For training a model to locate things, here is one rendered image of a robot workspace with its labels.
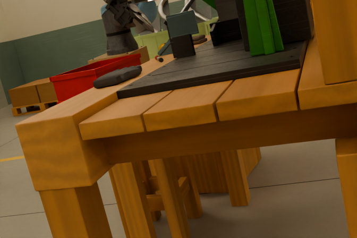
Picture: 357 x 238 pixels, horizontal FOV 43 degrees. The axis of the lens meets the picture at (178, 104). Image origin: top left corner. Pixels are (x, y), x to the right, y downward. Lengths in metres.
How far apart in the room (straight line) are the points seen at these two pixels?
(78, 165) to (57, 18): 8.98
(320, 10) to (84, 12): 8.93
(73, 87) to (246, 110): 0.99
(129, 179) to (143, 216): 0.15
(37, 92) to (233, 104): 6.83
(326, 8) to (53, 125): 0.55
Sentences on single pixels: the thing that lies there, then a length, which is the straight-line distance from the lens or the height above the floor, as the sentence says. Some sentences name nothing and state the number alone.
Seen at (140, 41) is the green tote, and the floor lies 0.93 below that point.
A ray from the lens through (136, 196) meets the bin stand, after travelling 1.69.
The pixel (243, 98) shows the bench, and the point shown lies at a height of 0.88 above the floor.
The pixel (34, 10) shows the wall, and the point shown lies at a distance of 10.10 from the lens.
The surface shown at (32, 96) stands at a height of 0.27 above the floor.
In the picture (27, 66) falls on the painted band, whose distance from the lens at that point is 10.36.
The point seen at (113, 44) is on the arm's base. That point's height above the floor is 0.97.
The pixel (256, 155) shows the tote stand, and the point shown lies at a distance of 2.98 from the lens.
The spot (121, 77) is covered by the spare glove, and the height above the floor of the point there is 0.91.
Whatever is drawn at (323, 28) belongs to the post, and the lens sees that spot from 0.75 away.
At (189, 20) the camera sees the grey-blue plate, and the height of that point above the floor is 1.01.
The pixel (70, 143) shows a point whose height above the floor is 0.84.
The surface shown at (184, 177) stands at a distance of 2.33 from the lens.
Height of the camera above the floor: 1.04
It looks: 11 degrees down
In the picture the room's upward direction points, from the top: 13 degrees counter-clockwise
